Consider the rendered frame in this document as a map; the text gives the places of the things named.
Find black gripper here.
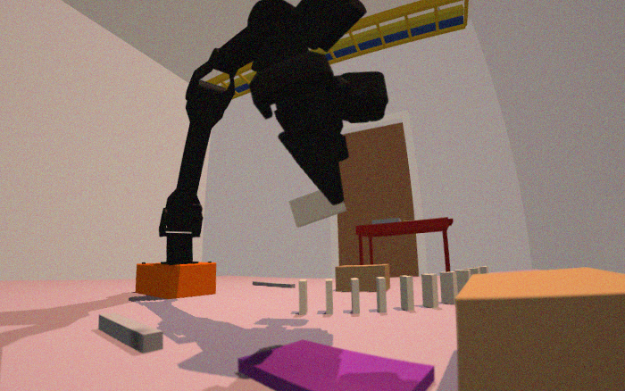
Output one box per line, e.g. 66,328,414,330
248,51,349,205

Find magenta flat block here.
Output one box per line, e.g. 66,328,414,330
238,340,435,391

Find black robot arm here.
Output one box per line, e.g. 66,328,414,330
159,0,388,265

